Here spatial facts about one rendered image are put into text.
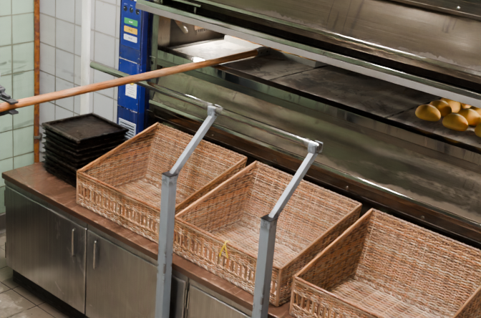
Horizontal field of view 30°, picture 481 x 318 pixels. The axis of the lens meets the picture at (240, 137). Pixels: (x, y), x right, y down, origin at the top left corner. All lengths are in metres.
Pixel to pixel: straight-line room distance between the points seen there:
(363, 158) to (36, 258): 1.62
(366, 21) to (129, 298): 1.47
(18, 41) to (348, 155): 1.99
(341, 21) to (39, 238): 1.71
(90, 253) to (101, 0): 1.22
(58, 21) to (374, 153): 1.92
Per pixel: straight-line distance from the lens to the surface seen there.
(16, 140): 4.89
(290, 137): 3.14
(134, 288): 3.72
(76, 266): 3.99
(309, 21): 3.47
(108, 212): 3.79
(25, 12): 4.73
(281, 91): 3.63
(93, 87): 3.43
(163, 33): 4.10
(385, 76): 3.14
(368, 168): 3.43
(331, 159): 3.52
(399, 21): 3.27
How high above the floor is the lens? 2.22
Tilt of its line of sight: 20 degrees down
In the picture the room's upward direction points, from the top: 5 degrees clockwise
